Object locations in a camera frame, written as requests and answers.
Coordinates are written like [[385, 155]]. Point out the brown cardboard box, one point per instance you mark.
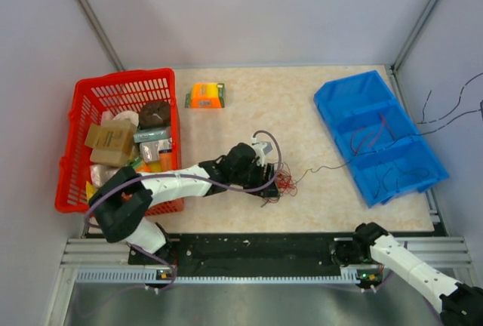
[[111, 143]]

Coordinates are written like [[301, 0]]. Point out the teal flat packet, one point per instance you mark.
[[152, 134]]

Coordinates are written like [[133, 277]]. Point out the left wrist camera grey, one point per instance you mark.
[[262, 149]]

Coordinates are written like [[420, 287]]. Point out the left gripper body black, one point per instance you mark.
[[251, 176]]

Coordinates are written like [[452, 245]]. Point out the orange yellow box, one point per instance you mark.
[[206, 95]]

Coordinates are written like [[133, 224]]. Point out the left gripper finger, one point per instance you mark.
[[270, 191], [271, 173]]

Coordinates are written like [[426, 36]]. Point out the brown round cake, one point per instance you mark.
[[155, 115]]

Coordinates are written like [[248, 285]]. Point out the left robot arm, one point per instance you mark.
[[120, 205]]

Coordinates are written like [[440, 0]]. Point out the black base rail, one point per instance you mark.
[[264, 254]]

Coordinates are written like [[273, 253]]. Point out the red plastic basket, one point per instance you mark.
[[116, 92]]

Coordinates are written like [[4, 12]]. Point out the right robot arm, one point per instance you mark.
[[455, 302]]

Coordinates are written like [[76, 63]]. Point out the pink wrapped snack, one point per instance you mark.
[[150, 150]]

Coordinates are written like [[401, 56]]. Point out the blue plastic divided bin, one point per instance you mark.
[[385, 153]]

